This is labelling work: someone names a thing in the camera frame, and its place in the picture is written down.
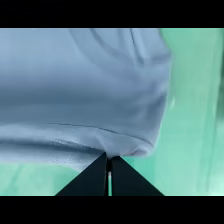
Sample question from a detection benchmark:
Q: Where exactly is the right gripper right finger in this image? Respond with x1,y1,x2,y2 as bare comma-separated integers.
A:
111,155,165,197

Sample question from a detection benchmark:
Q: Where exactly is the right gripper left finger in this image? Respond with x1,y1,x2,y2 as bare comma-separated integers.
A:
55,152,108,197

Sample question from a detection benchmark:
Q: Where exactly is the light grey-blue shirt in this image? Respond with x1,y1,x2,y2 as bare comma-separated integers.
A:
0,28,174,173

